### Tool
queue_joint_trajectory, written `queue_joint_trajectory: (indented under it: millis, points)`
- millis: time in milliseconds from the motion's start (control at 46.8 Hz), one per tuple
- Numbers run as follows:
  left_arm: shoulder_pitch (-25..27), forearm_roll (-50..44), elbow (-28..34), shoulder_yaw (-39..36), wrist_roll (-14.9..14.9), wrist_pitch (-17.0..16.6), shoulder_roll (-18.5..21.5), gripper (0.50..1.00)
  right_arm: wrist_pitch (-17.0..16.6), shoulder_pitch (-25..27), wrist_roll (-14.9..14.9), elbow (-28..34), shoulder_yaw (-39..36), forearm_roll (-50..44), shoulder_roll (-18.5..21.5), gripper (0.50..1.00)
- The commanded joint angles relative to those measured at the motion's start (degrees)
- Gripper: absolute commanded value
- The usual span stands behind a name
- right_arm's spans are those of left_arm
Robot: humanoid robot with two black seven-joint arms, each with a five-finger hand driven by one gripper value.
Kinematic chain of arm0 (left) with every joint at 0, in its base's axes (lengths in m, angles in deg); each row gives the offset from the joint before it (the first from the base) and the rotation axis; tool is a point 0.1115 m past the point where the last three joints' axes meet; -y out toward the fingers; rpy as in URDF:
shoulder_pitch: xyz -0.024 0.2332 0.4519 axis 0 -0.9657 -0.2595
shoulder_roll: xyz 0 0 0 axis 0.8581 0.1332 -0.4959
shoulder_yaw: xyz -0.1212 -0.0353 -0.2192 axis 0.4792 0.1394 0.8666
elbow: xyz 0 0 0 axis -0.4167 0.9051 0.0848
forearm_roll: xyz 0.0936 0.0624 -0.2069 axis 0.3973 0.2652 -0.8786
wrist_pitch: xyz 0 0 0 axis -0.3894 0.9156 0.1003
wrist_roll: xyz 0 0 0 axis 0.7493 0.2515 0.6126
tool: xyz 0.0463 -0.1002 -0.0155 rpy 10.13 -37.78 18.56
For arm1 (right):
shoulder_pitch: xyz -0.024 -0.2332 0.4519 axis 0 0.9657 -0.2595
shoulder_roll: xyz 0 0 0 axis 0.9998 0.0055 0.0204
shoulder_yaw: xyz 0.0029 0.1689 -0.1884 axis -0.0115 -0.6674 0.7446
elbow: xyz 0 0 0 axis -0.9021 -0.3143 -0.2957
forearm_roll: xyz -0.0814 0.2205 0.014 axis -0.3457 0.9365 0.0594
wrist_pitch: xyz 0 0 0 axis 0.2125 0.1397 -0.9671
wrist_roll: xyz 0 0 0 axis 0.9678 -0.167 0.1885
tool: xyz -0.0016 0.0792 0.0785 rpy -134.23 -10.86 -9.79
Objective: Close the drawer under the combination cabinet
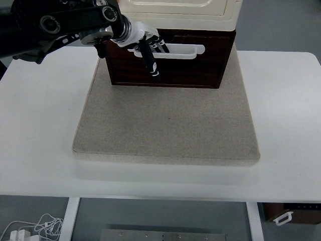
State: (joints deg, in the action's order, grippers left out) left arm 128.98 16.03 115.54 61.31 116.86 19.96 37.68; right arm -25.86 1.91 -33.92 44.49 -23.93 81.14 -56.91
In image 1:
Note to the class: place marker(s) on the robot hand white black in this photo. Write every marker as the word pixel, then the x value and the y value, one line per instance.
pixel 136 32

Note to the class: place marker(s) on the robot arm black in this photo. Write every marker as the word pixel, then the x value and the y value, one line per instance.
pixel 62 20

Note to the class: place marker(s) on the cream cabinet door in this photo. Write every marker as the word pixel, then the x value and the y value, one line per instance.
pixel 175 8

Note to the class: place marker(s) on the cream plastic cabinet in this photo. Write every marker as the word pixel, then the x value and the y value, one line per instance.
pixel 200 22

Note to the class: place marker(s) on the white table leg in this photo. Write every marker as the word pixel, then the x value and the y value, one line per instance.
pixel 254 223
pixel 69 221

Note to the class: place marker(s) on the grey metal plate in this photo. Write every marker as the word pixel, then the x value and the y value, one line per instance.
pixel 163 236

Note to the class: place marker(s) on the white power adapter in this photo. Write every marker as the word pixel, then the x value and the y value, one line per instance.
pixel 20 235

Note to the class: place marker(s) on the black desk control panel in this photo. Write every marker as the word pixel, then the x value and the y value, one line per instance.
pixel 301 206

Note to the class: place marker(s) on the dark wood cabinet frame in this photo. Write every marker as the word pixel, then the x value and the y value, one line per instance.
pixel 200 33

